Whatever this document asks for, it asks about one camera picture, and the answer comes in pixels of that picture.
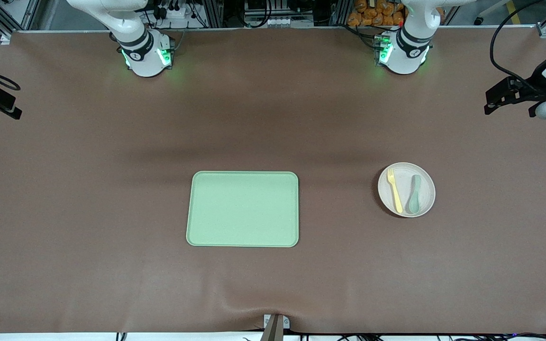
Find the green plastic spoon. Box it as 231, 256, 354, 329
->
408, 174, 422, 215

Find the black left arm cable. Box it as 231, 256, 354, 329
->
490, 0, 546, 90

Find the light green rectangular tray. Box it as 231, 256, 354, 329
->
186, 171, 300, 248

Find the metal table clamp bracket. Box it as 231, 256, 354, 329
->
263, 314, 291, 341

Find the round white plate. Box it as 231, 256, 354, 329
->
378, 162, 436, 218

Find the brown table mat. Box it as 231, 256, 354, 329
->
0, 27, 546, 334

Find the aluminium frame post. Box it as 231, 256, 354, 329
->
206, 0, 224, 28
334, 0, 352, 27

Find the white connector block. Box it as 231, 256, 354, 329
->
253, 17, 293, 27

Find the white power strip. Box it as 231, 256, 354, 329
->
156, 4, 189, 20

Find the orange snack bag pile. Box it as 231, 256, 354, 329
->
347, 0, 405, 27

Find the yellow plastic fork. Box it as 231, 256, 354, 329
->
387, 169, 404, 214

